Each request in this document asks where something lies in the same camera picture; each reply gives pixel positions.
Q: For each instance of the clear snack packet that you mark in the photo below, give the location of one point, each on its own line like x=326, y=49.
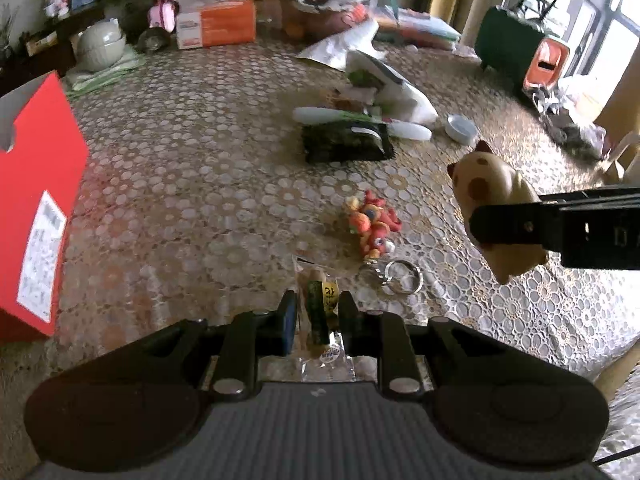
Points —
x=320, y=310

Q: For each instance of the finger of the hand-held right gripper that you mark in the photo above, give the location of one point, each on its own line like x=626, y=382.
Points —
x=515, y=225

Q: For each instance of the white plastic bag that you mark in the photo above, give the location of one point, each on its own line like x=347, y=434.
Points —
x=405, y=97

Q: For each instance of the black snack packet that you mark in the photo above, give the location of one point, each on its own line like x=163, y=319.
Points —
x=345, y=144

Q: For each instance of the stack of colourful folders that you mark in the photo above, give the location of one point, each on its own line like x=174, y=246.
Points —
x=425, y=27

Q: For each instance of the small wooden box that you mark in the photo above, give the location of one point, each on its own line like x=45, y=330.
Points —
x=42, y=42

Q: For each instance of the orange tissue box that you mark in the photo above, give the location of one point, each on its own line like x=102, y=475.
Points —
x=220, y=25

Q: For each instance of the green folded cloth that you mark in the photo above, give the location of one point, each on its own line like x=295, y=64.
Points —
x=105, y=77

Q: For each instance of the crumpled plastic bag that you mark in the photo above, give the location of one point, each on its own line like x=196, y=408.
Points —
x=570, y=120

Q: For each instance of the white jug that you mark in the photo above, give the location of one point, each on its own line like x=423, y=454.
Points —
x=630, y=160

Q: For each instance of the red cardboard box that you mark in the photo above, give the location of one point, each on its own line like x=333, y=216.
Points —
x=45, y=160

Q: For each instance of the wooden tv cabinet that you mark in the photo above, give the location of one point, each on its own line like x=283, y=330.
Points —
x=85, y=15

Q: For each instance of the green case with orange front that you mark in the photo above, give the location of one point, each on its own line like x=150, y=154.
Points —
x=505, y=42

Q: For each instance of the small round tin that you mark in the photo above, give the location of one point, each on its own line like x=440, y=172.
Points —
x=461, y=127

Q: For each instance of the white paper wrapper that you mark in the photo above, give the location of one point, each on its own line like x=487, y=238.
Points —
x=340, y=47

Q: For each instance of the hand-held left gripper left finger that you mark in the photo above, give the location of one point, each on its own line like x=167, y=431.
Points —
x=287, y=320

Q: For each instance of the beige cat figurine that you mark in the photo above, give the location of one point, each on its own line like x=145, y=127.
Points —
x=495, y=180

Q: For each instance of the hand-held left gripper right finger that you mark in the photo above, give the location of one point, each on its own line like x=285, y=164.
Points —
x=350, y=320

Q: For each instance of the white and green tube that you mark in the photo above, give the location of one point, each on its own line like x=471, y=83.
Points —
x=320, y=116

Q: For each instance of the grey round lidded bowl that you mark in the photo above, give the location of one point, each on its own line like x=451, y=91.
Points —
x=100, y=47

